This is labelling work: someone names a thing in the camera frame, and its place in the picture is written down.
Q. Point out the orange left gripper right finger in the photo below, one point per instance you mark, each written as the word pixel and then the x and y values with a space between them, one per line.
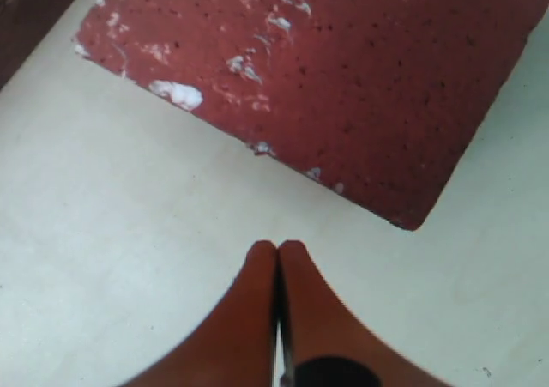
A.
pixel 324 344

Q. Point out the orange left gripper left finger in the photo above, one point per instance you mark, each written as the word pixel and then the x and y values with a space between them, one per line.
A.
pixel 235 344

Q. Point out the red brick with chipped corner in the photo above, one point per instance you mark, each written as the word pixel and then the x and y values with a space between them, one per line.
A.
pixel 376 100

